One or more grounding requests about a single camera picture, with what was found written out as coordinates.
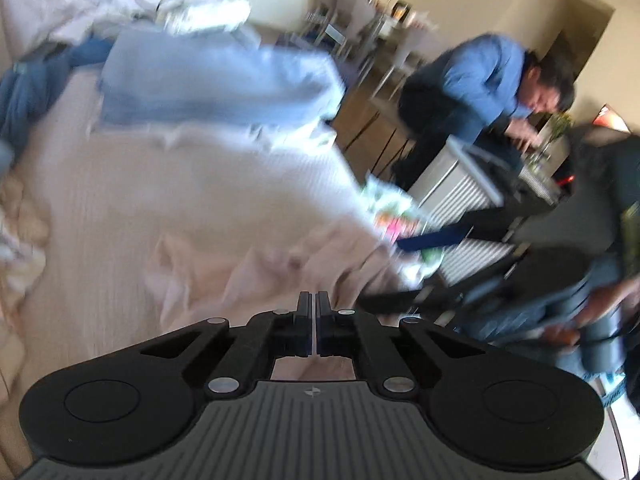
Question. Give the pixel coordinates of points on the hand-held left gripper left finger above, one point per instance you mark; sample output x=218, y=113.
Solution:
x=306, y=330

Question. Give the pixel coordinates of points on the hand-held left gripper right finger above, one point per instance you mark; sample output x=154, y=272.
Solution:
x=322, y=330

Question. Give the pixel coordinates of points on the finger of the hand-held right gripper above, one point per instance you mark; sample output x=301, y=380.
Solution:
x=395, y=299
x=435, y=239

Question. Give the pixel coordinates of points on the pale pink garment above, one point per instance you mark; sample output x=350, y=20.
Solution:
x=260, y=270

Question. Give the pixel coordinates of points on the light blue pants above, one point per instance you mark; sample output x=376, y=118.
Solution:
x=210, y=80

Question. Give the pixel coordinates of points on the person's right hand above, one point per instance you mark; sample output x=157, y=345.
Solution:
x=595, y=300

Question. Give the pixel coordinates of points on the trash bin with plastic bag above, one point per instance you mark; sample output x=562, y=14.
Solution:
x=395, y=220

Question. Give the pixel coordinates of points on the white ribbed cabinet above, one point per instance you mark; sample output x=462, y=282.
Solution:
x=450, y=185

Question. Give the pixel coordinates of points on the person's jeans leg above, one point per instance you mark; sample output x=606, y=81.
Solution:
x=500, y=320

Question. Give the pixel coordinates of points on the grey laptop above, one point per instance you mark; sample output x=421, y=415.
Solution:
x=475, y=170

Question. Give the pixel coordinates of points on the beige dining chair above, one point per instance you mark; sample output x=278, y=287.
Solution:
x=362, y=22
x=405, y=55
x=327, y=15

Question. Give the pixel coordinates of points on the white quilted sofa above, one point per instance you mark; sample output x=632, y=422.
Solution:
x=150, y=195

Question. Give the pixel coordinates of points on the dining table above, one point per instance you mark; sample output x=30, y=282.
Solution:
x=412, y=27

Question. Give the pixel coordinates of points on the pale crumpled cloth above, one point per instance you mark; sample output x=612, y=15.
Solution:
x=20, y=245

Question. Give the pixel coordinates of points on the white power strip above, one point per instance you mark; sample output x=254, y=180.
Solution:
x=210, y=12

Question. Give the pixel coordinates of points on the dark blue cloth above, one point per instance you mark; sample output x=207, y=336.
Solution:
x=30, y=95

